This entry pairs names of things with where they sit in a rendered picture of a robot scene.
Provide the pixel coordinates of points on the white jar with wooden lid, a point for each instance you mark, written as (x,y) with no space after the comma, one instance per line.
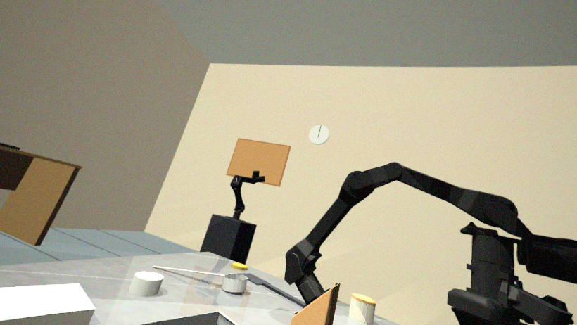
(362,309)

